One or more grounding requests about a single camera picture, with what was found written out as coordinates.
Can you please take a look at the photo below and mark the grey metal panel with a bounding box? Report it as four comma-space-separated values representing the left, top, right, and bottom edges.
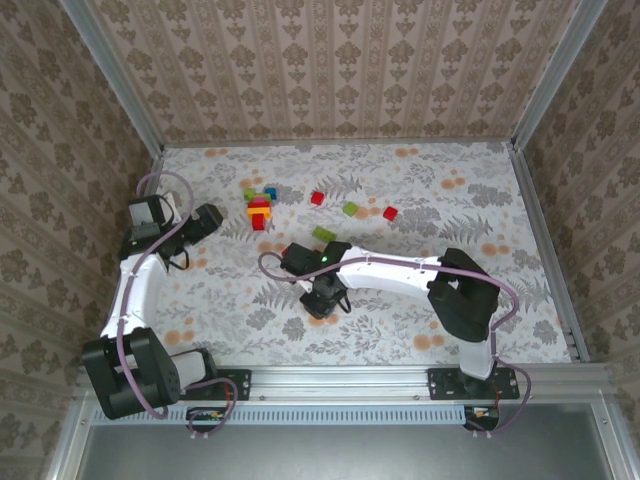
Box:
74, 402, 624, 480

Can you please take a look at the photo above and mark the aluminium side rail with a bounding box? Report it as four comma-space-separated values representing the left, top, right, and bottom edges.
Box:
509, 144, 591, 364
132, 149, 166, 211

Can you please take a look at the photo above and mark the aluminium mounting rail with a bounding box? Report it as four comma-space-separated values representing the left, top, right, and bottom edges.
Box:
74, 363, 614, 402

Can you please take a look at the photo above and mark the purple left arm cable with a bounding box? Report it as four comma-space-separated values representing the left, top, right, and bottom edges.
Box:
115, 169, 240, 441

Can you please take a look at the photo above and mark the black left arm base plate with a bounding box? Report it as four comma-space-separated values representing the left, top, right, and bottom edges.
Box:
212, 368, 252, 401

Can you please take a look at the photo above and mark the grey slotted cable duct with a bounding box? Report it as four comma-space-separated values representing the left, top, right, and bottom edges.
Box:
177, 403, 466, 427

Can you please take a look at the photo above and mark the thin aluminium back rail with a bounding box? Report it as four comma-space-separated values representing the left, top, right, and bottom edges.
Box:
160, 135, 516, 150

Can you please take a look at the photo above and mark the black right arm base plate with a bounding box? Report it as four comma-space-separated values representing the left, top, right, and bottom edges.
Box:
427, 367, 521, 401

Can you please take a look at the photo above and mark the aluminium corner post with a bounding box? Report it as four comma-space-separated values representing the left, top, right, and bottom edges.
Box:
58, 0, 166, 157
510, 0, 609, 151

